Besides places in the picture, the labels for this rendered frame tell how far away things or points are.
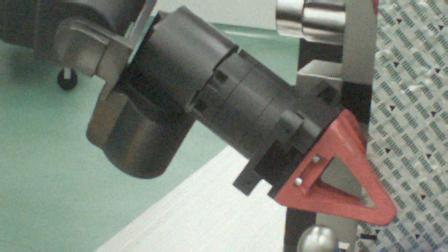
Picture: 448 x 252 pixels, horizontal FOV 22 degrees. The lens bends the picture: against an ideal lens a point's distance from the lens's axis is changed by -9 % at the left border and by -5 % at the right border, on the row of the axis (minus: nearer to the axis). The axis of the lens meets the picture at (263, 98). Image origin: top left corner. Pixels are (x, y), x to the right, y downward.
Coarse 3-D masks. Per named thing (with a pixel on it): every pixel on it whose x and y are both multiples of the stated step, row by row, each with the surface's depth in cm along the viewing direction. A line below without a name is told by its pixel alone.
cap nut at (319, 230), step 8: (320, 224) 77; (304, 232) 77; (312, 232) 76; (320, 232) 76; (328, 232) 76; (304, 240) 76; (312, 240) 76; (320, 240) 76; (328, 240) 76; (336, 240) 76; (304, 248) 76; (312, 248) 76; (320, 248) 76; (328, 248) 76; (336, 248) 76
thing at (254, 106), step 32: (224, 64) 82; (256, 64) 83; (224, 96) 81; (256, 96) 81; (288, 96) 82; (320, 96) 85; (224, 128) 82; (256, 128) 81; (288, 128) 78; (256, 160) 79
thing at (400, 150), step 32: (384, 32) 80; (416, 32) 79; (384, 64) 80; (416, 64) 80; (384, 96) 81; (416, 96) 80; (384, 128) 81; (416, 128) 81; (384, 160) 82; (416, 160) 81; (416, 192) 81; (416, 224) 82
